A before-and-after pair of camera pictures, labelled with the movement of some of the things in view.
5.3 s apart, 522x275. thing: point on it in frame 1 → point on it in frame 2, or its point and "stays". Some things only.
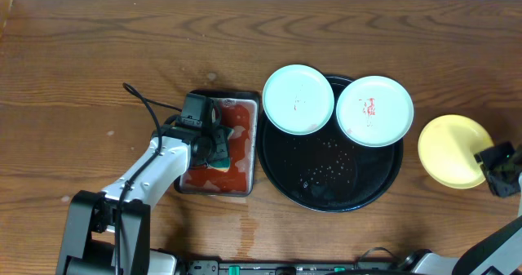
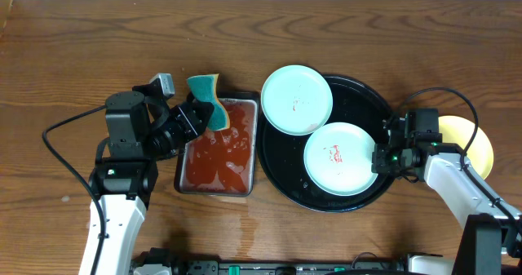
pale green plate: x=375 y=111 → x=338 y=159
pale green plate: x=298 y=99 stays
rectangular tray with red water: x=240 y=111 stays
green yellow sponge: x=222 y=165 → x=203 y=88
